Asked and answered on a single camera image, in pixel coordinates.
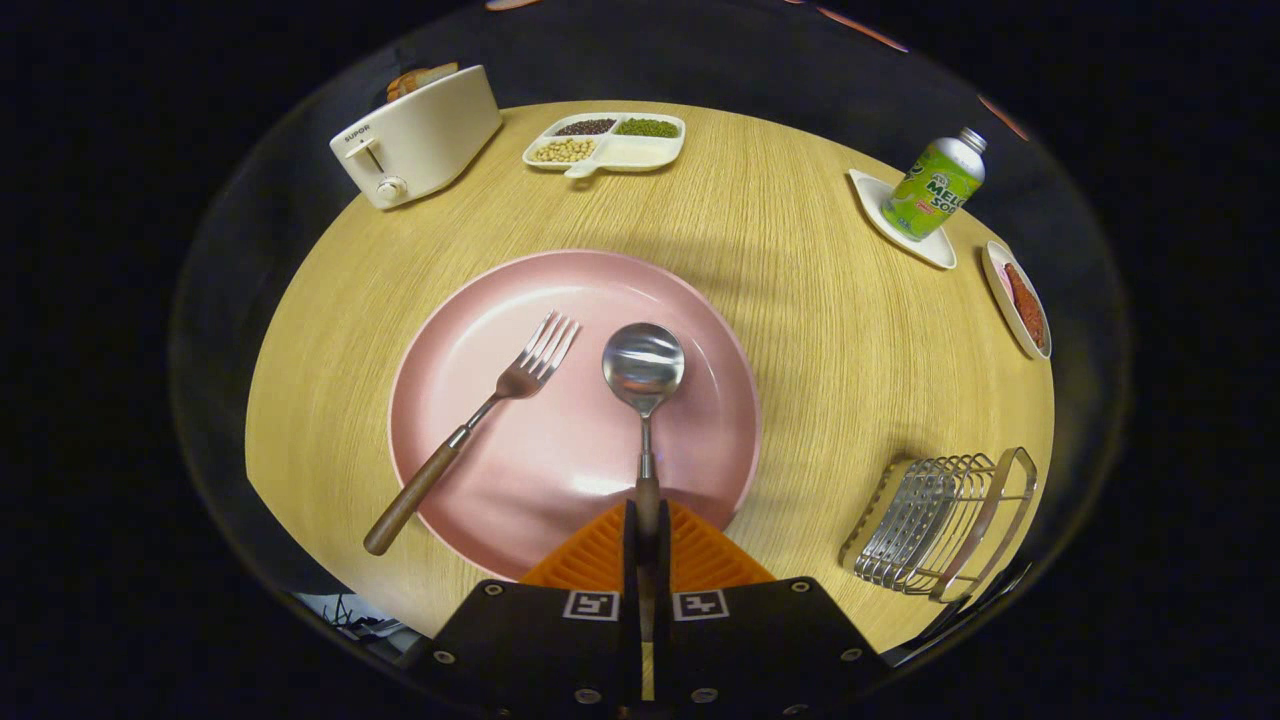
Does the white toaster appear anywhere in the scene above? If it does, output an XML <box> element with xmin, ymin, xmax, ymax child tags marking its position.
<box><xmin>329</xmin><ymin>65</ymin><xmax>504</xmax><ymax>210</ymax></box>

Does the white round food plate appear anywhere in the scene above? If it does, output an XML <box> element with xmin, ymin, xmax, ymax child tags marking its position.
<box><xmin>981</xmin><ymin>240</ymin><xmax>1053</xmax><ymax>361</ymax></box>

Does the green soda bottle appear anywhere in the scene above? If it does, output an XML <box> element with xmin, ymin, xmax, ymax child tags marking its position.
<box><xmin>882</xmin><ymin>127</ymin><xmax>989</xmax><ymax>242</ymax></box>

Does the pink round plate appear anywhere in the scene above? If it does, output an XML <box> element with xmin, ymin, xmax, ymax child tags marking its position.
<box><xmin>388</xmin><ymin>249</ymin><xmax>763</xmax><ymax>583</ymax></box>

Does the white divided dish of beans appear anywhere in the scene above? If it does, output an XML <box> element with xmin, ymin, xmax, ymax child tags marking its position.
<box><xmin>522</xmin><ymin>113</ymin><xmax>687</xmax><ymax>179</ymax></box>

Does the metal wire rack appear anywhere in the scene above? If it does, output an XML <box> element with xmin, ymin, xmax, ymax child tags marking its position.
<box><xmin>840</xmin><ymin>447</ymin><xmax>1039</xmax><ymax>604</ymax></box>

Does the brown meat piece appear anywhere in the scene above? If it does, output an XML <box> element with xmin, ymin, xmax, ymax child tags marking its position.
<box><xmin>1003</xmin><ymin>262</ymin><xmax>1047</xmax><ymax>349</ymax></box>

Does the spoon with wooden handle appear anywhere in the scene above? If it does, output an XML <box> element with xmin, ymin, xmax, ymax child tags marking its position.
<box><xmin>602</xmin><ymin>322</ymin><xmax>687</xmax><ymax>641</ymax></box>

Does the white square coaster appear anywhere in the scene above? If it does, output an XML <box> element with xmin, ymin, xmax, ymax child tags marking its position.
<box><xmin>848</xmin><ymin>168</ymin><xmax>958</xmax><ymax>271</ymax></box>

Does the fork with wooden handle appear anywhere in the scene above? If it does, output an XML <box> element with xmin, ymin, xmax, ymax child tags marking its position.
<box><xmin>363</xmin><ymin>311</ymin><xmax>581</xmax><ymax>557</ymax></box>

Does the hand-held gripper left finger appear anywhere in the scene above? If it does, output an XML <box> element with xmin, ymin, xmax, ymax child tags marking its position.
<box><xmin>405</xmin><ymin>500</ymin><xmax>646</xmax><ymax>716</ymax></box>

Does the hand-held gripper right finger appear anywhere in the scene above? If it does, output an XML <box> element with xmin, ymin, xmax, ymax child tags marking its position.
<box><xmin>655</xmin><ymin>498</ymin><xmax>891</xmax><ymax>716</ymax></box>

